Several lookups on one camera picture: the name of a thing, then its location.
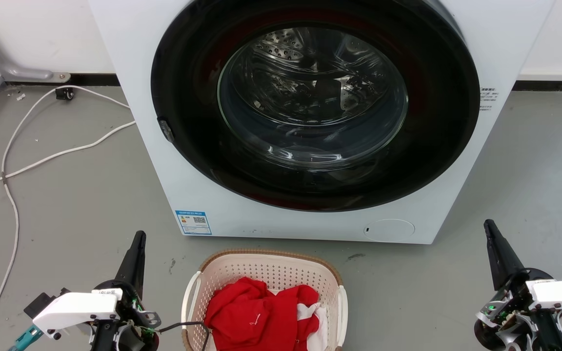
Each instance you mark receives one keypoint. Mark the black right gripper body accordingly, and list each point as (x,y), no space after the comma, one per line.
(503,312)

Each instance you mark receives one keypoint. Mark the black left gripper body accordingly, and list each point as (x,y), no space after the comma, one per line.
(134,317)

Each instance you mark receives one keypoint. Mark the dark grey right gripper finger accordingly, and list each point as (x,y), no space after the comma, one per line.
(503,258)

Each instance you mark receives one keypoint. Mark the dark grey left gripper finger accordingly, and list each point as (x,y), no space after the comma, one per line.
(133,265)

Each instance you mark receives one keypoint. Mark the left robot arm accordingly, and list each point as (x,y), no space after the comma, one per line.
(103,339)

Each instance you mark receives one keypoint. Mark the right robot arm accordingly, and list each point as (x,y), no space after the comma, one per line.
(551,334)

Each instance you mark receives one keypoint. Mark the beige perforated laundry basket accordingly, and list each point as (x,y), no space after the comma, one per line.
(271,268)

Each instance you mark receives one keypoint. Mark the blue energy label sticker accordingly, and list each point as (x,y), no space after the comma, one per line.
(193,222)

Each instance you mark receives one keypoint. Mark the white front-load washing machine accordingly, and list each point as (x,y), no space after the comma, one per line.
(188,190)

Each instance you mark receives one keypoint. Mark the red garment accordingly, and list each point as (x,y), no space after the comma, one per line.
(251,317)

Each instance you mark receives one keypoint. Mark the round white filter cover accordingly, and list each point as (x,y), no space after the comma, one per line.
(389,230)

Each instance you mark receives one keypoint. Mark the small text warning sticker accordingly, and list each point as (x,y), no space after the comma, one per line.
(487,99)

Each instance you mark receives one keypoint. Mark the black baseboard strip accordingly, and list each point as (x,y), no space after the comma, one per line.
(95,79)
(554,86)

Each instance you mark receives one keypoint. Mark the white garment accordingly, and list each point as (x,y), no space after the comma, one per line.
(317,319)

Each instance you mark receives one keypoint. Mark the black round washer door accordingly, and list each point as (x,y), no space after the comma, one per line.
(188,73)

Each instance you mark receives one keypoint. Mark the steel washer drum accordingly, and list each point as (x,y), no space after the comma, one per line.
(286,48)

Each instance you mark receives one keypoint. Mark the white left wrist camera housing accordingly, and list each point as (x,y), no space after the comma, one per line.
(73,309)

